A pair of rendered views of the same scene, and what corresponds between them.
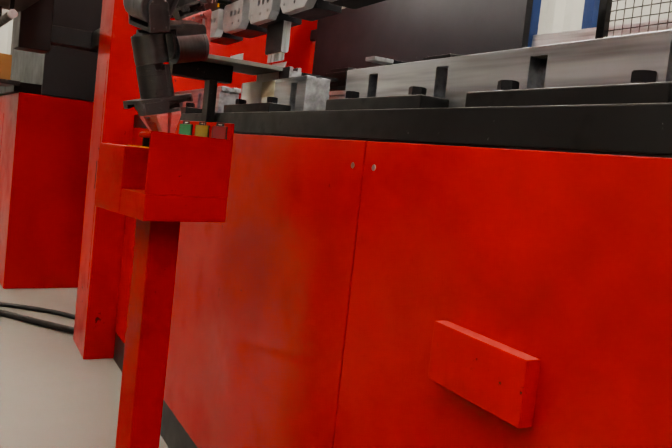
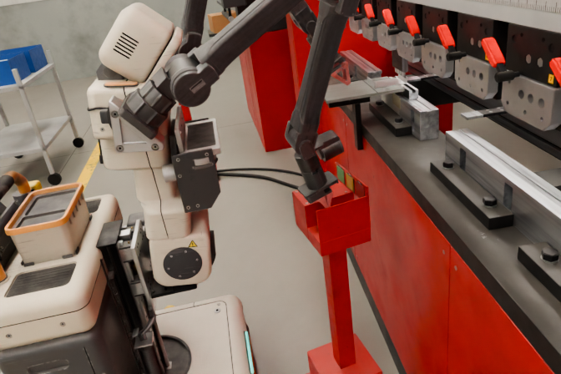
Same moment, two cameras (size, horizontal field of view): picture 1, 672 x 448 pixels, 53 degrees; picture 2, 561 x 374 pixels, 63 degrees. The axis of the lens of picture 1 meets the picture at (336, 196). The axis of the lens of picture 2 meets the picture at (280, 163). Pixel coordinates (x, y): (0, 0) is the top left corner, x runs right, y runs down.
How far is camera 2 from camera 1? 66 cm
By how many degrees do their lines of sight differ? 33
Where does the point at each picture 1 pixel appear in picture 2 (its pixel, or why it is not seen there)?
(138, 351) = (333, 303)
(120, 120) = not seen: hidden behind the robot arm
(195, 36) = (333, 144)
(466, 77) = (525, 208)
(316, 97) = (429, 123)
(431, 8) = not seen: outside the picture
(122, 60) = (302, 37)
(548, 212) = not seen: outside the picture
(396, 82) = (478, 169)
